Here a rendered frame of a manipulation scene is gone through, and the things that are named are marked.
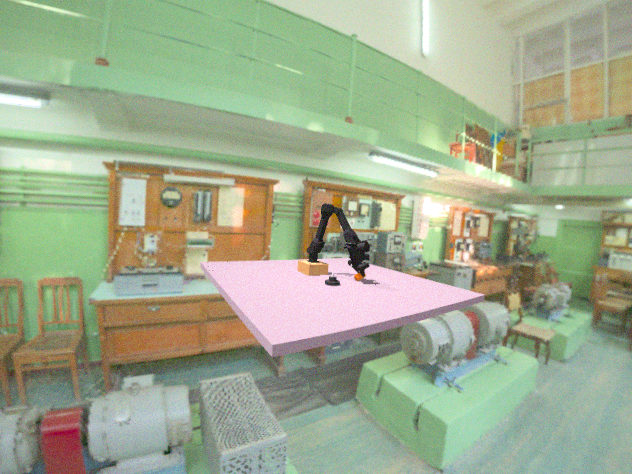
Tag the grey round pedestal with silver shaft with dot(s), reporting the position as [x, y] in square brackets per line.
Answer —
[332, 281]

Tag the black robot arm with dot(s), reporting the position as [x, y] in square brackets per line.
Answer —
[350, 236]

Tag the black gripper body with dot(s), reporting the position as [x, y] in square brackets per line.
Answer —
[356, 261]

